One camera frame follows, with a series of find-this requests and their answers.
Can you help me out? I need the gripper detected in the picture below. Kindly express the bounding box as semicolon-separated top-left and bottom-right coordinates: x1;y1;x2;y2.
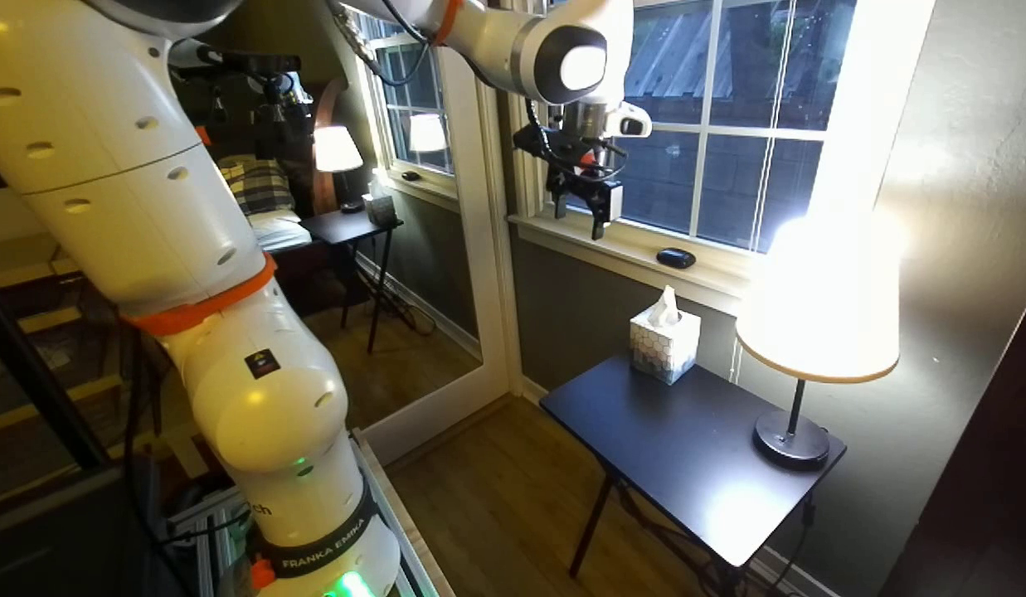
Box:
546;135;626;242

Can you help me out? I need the patterned tissue box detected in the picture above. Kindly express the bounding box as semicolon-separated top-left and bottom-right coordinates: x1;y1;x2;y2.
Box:
630;308;703;386

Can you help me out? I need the table lamp with white shade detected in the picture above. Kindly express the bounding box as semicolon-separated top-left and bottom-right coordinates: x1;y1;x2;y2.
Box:
735;209;903;473

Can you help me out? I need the white tissue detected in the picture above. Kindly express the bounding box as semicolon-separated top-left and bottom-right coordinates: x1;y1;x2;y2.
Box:
648;285;682;328

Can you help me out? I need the window with white frame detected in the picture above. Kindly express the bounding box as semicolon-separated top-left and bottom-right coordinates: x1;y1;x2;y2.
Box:
506;0;938;318

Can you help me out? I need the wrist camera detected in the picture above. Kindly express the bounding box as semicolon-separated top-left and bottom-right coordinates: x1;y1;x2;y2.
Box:
513;123;565;172

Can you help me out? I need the white framed mirror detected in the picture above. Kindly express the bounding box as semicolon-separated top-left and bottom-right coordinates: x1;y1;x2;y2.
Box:
293;0;523;467

